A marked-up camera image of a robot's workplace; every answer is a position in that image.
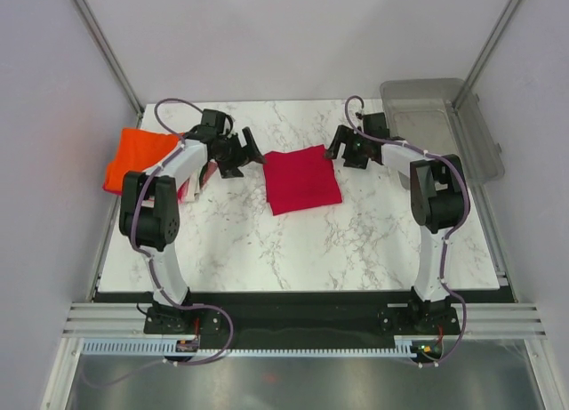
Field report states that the left aluminium frame post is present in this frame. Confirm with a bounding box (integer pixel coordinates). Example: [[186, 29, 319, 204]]
[[70, 0, 145, 121]]

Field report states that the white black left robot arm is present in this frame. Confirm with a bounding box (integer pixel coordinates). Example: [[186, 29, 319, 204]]
[[119, 104, 266, 333]]

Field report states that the orange t shirt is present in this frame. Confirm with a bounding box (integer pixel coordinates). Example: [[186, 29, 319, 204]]
[[102, 128, 179, 195]]

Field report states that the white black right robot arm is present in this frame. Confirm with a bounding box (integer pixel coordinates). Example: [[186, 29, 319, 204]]
[[325, 113, 470, 334]]

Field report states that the clear grey plastic bin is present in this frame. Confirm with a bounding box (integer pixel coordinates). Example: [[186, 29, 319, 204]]
[[380, 78, 505, 185]]

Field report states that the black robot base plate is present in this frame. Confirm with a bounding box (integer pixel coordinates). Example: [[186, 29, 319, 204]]
[[144, 291, 461, 348]]

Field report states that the crimson red t shirt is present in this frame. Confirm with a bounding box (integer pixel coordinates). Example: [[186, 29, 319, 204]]
[[263, 145, 342, 216]]

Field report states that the white slotted cable duct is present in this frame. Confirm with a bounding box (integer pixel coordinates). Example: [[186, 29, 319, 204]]
[[81, 338, 430, 358]]

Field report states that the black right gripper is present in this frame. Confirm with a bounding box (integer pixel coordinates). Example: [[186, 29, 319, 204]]
[[324, 125, 371, 170]]

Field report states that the aluminium frame post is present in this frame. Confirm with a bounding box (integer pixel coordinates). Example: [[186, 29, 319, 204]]
[[70, 0, 145, 121], [452, 0, 524, 110]]

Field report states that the pink white shirts stack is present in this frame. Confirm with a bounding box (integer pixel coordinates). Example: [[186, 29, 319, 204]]
[[178, 161, 218, 204]]

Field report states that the right aluminium frame post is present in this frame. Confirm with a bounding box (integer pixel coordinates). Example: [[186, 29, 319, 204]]
[[452, 0, 524, 110]]

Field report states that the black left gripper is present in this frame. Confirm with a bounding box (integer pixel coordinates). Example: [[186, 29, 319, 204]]
[[213, 129, 266, 180]]

